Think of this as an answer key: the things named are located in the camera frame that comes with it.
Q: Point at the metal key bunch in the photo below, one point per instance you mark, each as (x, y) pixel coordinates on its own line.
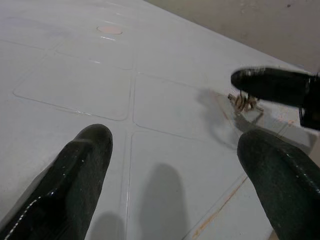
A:
(243, 103)

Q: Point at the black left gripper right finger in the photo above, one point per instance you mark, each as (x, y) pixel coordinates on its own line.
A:
(282, 185)

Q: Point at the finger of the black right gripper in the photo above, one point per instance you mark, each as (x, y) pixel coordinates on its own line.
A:
(270, 83)

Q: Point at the round pink table hole cap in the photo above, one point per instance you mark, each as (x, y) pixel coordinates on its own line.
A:
(109, 29)

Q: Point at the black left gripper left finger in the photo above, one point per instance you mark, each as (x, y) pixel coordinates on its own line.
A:
(67, 180)

